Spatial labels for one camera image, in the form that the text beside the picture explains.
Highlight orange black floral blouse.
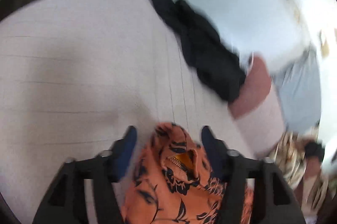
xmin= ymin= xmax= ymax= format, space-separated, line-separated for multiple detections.
xmin=120 ymin=122 xmax=255 ymax=224

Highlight cream floral blanket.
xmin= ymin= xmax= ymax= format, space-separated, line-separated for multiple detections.
xmin=269 ymin=131 xmax=331 ymax=219

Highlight pink quilted bolster cushion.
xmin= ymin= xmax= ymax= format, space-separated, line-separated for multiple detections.
xmin=229 ymin=55 xmax=286 ymax=158

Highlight grey blue pillow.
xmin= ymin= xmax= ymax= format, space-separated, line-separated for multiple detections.
xmin=272 ymin=47 xmax=322 ymax=134

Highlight black garment pile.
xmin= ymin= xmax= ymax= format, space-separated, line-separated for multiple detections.
xmin=151 ymin=0 xmax=246 ymax=102

